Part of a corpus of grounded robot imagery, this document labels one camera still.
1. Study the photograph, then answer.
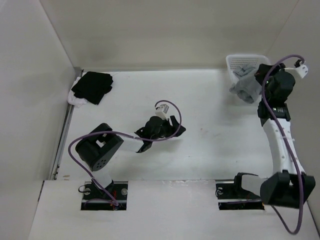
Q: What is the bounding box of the folded black tank top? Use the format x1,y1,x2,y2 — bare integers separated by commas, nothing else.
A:
71,71,114,105

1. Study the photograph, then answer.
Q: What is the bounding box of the white plastic basket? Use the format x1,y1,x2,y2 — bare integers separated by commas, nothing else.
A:
225,54,271,104

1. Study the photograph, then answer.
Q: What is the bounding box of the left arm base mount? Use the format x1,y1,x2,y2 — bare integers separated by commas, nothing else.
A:
78,181,129,211

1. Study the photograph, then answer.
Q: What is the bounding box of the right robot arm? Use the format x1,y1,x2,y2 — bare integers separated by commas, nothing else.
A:
231,62,316,209

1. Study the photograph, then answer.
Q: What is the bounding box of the grey tank top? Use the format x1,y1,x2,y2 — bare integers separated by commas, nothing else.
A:
229,64,262,104

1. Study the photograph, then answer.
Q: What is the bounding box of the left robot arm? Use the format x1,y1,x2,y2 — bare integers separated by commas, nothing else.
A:
75,115,186,200

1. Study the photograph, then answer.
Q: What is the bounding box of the folded white tank top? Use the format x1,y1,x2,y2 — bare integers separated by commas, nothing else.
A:
67,76,88,109

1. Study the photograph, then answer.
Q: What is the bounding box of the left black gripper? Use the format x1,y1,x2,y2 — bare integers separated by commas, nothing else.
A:
150,116,185,142

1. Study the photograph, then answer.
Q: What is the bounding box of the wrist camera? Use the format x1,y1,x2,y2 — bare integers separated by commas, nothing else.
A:
293,59,309,79
155,104,170,120

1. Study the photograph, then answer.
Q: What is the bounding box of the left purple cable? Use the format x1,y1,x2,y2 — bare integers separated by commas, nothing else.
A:
67,99,182,207

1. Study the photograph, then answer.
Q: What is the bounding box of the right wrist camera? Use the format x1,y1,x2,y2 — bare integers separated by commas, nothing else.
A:
293,59,309,79

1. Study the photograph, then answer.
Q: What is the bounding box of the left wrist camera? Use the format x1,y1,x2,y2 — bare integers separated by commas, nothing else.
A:
155,104,170,120

